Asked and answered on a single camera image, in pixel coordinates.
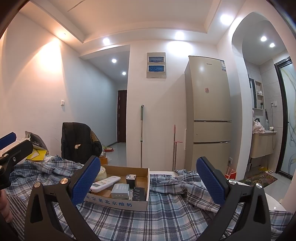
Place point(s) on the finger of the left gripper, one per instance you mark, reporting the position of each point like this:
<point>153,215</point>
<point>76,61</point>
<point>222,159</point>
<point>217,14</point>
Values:
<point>7,140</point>
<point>14,156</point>

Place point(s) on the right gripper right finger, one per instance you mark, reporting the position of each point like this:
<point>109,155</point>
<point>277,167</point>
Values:
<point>254,220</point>

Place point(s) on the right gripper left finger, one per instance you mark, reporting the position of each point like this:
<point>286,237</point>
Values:
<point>41,221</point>

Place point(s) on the white AUX remote control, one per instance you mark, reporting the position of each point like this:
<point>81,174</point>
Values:
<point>104,184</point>

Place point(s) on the round cream bear tin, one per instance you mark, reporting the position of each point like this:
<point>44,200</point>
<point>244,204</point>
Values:
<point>101,175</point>

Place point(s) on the grey rectangular box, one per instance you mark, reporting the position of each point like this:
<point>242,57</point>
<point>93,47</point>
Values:
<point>120,191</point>

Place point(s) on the black box silver lid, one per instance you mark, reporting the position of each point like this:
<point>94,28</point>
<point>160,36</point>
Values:
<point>131,180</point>

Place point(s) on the black UNNY box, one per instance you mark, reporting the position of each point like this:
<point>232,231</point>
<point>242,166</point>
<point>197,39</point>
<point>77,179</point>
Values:
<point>137,194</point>

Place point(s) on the person left hand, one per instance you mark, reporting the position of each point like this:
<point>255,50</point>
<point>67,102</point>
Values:
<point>5,207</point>

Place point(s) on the striped grey cloth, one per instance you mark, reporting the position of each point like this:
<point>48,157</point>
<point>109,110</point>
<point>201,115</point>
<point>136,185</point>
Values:
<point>18,199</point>

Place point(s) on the yellow box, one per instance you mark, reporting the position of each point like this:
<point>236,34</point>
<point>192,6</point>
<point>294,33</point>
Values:
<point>37,155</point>

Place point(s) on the patterned floor mat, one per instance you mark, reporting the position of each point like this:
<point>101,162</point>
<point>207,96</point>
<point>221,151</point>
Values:
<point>264,179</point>

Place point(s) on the red gift bag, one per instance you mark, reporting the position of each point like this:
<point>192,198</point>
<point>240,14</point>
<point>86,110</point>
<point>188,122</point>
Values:
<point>230,173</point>

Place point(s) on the blue plaid shirt cloth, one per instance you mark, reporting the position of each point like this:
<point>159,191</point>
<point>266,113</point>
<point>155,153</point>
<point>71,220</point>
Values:
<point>179,208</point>

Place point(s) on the black jacket on chair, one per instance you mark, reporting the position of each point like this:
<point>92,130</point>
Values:
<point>79,142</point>

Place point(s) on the bathroom vanity cabinet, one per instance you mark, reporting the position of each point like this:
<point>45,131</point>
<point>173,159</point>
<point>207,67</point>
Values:
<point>262,144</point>

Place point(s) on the pink broom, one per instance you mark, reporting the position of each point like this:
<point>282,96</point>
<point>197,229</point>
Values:
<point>175,143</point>

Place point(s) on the beige refrigerator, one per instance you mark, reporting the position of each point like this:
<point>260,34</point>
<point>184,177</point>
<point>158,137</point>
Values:
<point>208,106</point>

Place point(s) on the dark brown door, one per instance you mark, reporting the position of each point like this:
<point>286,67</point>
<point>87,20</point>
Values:
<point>121,116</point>

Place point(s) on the black framed glass door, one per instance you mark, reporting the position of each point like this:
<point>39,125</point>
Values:
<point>286,76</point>

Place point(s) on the green handled mop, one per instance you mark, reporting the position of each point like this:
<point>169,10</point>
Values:
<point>141,133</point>

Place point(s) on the wall electrical panel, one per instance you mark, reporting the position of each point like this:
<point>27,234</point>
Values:
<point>156,65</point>

